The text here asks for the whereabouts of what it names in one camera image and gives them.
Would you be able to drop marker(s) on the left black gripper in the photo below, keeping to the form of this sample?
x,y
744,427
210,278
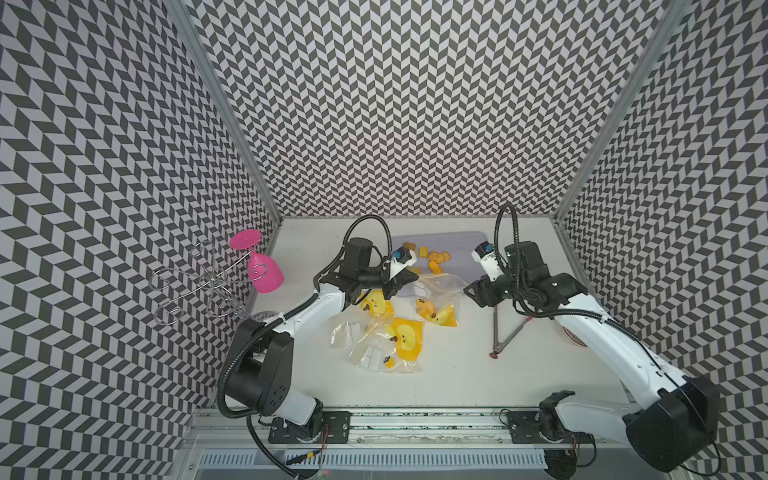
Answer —
x,y
398,281

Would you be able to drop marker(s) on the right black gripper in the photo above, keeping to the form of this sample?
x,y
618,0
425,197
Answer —
x,y
482,290

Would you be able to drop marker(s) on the orange fish shaped cookie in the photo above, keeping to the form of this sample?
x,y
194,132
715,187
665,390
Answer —
x,y
435,267

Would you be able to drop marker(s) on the duck print resealable bag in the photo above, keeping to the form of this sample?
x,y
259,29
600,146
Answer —
x,y
437,298

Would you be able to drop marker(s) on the lavender plastic tray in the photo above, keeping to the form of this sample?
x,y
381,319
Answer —
x,y
459,245

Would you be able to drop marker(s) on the red metal tongs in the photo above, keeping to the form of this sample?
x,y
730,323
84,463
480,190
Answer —
x,y
499,343

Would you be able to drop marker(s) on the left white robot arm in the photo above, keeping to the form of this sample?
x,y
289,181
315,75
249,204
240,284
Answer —
x,y
256,379

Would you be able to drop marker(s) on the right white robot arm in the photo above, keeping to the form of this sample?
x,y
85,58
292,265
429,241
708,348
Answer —
x,y
671,416

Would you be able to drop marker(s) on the pink plastic wine glass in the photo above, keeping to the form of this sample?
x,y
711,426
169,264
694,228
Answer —
x,y
264,273

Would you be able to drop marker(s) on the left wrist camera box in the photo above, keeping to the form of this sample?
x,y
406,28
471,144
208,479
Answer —
x,y
400,260

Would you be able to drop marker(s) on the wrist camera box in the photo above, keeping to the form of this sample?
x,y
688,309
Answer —
x,y
485,255
400,260

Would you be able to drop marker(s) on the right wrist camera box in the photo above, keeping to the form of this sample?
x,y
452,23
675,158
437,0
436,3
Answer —
x,y
485,255

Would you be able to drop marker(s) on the chrome wire glass rack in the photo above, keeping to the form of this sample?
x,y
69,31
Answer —
x,y
213,283

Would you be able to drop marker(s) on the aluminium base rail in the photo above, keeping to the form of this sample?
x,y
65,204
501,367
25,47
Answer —
x,y
400,443

